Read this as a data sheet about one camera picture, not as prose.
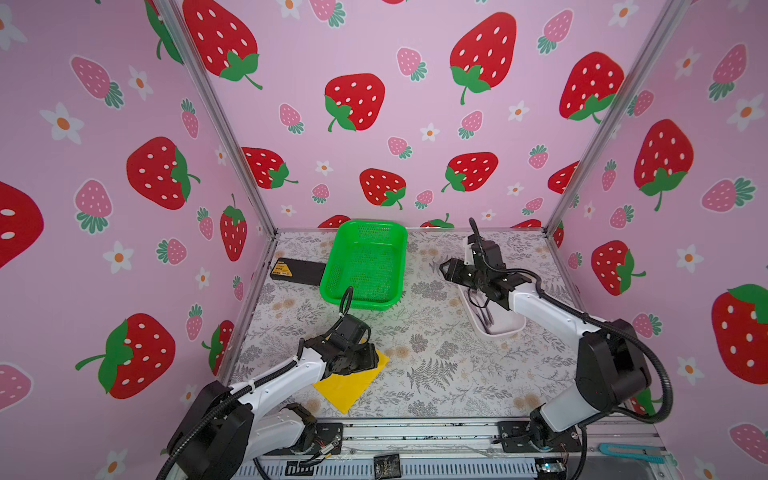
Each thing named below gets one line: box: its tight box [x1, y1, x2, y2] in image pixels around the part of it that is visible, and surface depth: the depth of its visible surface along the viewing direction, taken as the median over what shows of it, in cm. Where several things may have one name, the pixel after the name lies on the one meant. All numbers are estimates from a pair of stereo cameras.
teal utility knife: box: [598, 443, 667, 464], surface depth 73 cm
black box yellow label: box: [270, 257, 326, 286], surface depth 109 cm
